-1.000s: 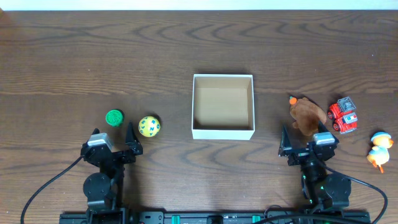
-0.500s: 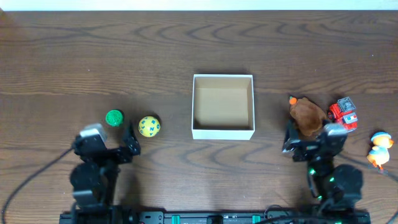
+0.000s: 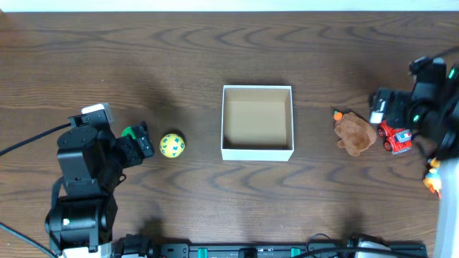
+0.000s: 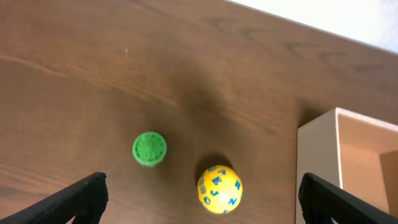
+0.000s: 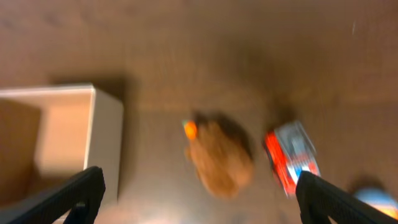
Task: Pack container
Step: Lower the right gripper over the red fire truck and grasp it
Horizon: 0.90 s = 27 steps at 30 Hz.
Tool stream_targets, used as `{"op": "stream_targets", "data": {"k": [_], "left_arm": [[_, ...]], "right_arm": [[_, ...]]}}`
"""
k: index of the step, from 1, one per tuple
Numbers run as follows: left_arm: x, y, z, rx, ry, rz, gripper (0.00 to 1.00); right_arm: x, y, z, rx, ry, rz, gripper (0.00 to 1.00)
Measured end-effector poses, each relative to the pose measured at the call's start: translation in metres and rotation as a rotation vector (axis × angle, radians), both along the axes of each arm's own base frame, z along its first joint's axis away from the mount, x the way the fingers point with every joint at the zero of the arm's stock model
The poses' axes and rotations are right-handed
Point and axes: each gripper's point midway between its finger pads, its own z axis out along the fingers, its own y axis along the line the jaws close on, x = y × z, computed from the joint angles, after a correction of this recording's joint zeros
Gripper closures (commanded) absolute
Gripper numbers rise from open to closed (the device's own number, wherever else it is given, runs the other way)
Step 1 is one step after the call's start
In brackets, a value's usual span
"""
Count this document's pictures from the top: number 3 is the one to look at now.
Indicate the black rail at table edge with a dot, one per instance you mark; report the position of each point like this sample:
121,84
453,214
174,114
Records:
319,245

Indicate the red toy truck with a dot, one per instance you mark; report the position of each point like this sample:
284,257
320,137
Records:
395,140

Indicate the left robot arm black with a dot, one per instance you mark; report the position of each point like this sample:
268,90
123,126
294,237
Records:
92,161

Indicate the white cardboard box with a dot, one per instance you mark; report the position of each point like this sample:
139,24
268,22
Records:
257,123

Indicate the yellow ball with blue letters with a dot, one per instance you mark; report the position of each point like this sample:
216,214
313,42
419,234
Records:
172,145

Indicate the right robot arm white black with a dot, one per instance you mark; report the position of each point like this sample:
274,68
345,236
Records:
431,110

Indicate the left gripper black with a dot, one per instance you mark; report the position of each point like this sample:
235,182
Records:
135,146

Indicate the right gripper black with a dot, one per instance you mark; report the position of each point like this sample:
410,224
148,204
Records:
404,99

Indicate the green ribbed plastic wheel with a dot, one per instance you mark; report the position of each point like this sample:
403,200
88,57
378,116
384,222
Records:
129,132

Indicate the orange duck toy blue hat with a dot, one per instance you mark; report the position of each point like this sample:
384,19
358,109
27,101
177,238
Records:
432,178

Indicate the brown plush toy with carrot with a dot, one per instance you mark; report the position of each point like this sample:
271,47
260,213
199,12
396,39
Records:
355,134

